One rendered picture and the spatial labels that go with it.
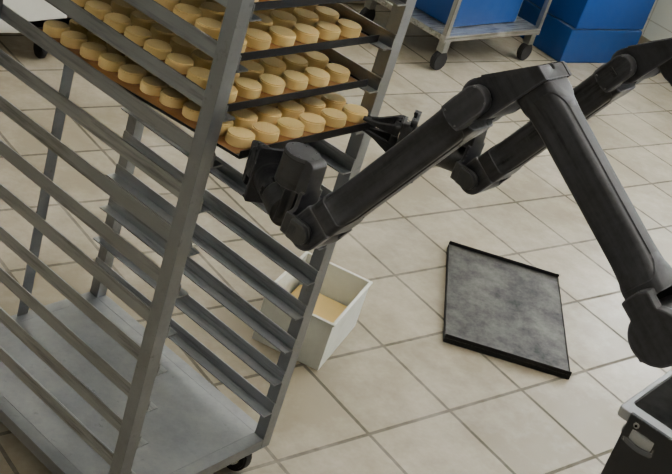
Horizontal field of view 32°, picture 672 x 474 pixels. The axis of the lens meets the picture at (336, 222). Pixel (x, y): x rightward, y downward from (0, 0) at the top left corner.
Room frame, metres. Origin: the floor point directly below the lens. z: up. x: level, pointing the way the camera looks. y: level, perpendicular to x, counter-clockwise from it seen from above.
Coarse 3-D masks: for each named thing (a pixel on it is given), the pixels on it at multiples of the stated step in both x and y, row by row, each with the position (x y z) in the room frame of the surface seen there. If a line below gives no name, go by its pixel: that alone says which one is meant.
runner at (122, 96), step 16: (16, 16) 2.06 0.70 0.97; (32, 32) 2.03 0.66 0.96; (48, 48) 2.00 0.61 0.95; (64, 48) 1.98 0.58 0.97; (80, 64) 1.95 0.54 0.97; (96, 80) 1.93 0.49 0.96; (112, 80) 1.91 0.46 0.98; (112, 96) 1.90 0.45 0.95; (128, 96) 1.88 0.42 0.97; (144, 112) 1.85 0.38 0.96; (160, 128) 1.83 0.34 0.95; (176, 128) 1.81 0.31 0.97
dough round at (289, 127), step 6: (282, 120) 1.90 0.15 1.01; (288, 120) 1.91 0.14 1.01; (294, 120) 1.92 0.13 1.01; (282, 126) 1.88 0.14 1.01; (288, 126) 1.88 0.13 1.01; (294, 126) 1.89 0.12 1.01; (300, 126) 1.90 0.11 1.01; (282, 132) 1.88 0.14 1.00; (288, 132) 1.88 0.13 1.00; (294, 132) 1.88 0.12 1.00; (300, 132) 1.89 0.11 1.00
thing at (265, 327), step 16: (112, 208) 2.44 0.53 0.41; (128, 224) 2.39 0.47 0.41; (144, 224) 2.38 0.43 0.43; (144, 240) 2.35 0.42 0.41; (160, 240) 2.35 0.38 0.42; (192, 272) 2.28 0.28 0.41; (208, 272) 2.26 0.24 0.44; (208, 288) 2.24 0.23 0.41; (224, 288) 2.23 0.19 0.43; (224, 304) 2.19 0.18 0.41; (240, 304) 2.20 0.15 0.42; (256, 320) 2.17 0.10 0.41; (272, 336) 2.13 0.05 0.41; (288, 336) 2.12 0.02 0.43; (288, 352) 2.10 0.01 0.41
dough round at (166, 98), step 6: (162, 90) 1.89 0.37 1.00; (168, 90) 1.90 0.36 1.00; (174, 90) 1.90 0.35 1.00; (162, 96) 1.87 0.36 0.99; (168, 96) 1.87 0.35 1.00; (174, 96) 1.88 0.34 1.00; (180, 96) 1.88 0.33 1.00; (162, 102) 1.87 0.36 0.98; (168, 102) 1.87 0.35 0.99; (174, 102) 1.87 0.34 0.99; (180, 102) 1.87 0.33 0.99
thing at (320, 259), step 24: (408, 0) 2.11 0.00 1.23; (408, 24) 2.13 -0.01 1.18; (384, 72) 2.11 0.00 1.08; (384, 96) 2.13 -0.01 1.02; (360, 144) 2.11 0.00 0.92; (360, 168) 2.13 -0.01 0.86; (312, 264) 2.12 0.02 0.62; (312, 288) 2.11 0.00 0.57; (312, 312) 2.13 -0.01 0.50; (288, 360) 2.11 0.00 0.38; (288, 384) 2.13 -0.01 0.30; (264, 432) 2.11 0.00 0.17
